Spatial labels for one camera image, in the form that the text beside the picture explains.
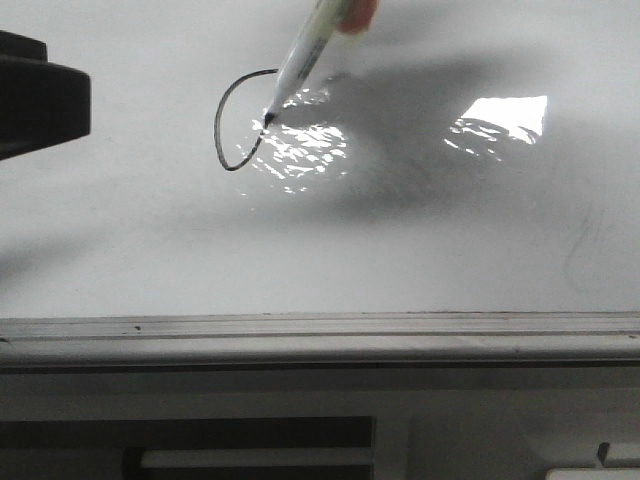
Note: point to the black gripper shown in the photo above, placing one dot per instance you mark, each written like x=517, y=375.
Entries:
x=43, y=104

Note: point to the white black whiteboard marker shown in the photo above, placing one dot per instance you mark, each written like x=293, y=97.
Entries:
x=328, y=16

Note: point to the perforated grey metal base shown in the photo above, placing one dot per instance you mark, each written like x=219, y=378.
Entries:
x=469, y=421

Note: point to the white whiteboard with aluminium frame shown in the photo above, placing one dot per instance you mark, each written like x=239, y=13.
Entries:
x=461, y=182

